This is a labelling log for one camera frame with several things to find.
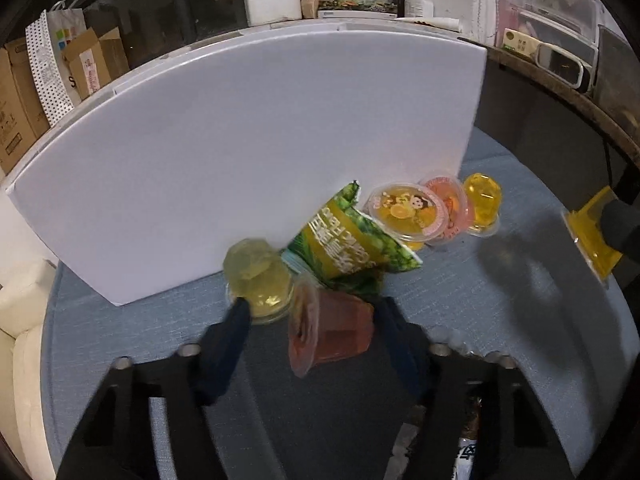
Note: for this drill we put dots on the white cardboard box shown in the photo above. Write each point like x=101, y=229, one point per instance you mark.
x=250, y=150

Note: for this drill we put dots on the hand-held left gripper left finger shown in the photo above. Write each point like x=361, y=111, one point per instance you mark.
x=222, y=350

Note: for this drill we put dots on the cream box green label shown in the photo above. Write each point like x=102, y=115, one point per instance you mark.
x=517, y=40

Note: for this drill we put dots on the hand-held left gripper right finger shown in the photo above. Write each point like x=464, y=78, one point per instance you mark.
x=400, y=350

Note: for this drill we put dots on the clear plastic drawer unit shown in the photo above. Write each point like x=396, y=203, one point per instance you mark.
x=550, y=0

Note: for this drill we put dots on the orange printed-lid jelly cup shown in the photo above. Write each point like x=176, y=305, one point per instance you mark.
x=405, y=212

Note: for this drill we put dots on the white foam box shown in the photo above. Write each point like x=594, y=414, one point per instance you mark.
x=272, y=0

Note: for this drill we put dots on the clear plastic container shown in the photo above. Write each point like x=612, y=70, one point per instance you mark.
x=620, y=80

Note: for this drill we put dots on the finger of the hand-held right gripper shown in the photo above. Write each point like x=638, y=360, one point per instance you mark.
x=625, y=227

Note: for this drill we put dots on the small open cardboard box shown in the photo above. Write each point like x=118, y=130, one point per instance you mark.
x=92, y=62

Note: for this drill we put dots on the blue tablecloth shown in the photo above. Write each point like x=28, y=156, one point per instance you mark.
x=500, y=310

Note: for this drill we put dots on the red jelly cup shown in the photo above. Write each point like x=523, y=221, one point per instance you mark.
x=340, y=330

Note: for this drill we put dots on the polka dot paper bag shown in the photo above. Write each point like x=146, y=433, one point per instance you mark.
x=50, y=60

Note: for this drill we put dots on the white device dark screen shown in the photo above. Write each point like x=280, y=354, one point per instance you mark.
x=565, y=67

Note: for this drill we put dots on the dark side cabinet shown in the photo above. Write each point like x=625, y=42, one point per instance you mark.
x=540, y=115

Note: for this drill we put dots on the pale yellow jelly cup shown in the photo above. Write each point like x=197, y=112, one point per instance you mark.
x=257, y=280

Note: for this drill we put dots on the pink jelly cup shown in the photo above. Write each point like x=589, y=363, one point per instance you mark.
x=452, y=205

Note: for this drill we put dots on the large brown cardboard box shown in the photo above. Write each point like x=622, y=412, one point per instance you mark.
x=17, y=110

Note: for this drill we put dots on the dark green snack packet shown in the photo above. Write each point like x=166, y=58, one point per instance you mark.
x=345, y=240

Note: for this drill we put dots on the cream sofa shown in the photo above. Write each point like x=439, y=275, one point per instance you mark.
x=20, y=360

